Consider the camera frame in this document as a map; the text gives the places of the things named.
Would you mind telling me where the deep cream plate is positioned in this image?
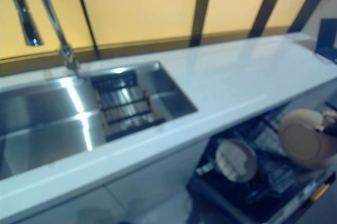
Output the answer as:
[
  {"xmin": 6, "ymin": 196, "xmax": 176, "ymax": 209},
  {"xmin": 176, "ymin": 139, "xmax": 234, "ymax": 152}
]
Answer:
[{"xmin": 215, "ymin": 139, "xmax": 258, "ymax": 183}]

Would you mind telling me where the dark window frame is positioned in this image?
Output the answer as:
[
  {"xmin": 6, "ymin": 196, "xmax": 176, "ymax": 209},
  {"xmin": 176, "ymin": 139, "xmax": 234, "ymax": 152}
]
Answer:
[{"xmin": 0, "ymin": 0, "xmax": 337, "ymax": 77}]

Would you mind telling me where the chrome kitchen faucet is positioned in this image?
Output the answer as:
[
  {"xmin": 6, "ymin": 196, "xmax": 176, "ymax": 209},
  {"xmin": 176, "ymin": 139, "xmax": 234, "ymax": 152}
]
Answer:
[{"xmin": 5, "ymin": 0, "xmax": 82, "ymax": 77}]

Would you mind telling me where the black sink dish rack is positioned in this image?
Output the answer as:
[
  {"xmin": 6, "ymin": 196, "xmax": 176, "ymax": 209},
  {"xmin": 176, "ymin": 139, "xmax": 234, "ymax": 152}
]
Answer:
[{"xmin": 91, "ymin": 70, "xmax": 167, "ymax": 142}]

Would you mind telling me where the dishwasher wire rack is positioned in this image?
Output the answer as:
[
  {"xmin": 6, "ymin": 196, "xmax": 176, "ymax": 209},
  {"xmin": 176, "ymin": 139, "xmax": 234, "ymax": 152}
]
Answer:
[{"xmin": 185, "ymin": 100, "xmax": 337, "ymax": 224}]

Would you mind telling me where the wire dishwasher basket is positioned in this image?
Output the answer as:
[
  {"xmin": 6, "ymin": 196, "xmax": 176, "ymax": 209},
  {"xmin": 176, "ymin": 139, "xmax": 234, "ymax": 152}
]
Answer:
[{"xmin": 196, "ymin": 102, "xmax": 337, "ymax": 209}]

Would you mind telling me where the stainless steel sink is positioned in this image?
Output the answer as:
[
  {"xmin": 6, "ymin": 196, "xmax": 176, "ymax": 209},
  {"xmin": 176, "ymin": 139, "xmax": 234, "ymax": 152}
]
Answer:
[{"xmin": 0, "ymin": 60, "xmax": 199, "ymax": 182}]

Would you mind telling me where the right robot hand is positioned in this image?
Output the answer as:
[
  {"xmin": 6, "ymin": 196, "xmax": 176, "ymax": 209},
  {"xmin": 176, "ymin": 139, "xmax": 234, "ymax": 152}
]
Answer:
[{"xmin": 315, "ymin": 110, "xmax": 337, "ymax": 137}]

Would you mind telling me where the white cabinet door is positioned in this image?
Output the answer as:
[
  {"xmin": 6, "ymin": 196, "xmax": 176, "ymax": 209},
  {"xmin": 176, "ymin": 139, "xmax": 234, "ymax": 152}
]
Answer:
[
  {"xmin": 105, "ymin": 139, "xmax": 212, "ymax": 209},
  {"xmin": 0, "ymin": 184, "xmax": 127, "ymax": 224}
]

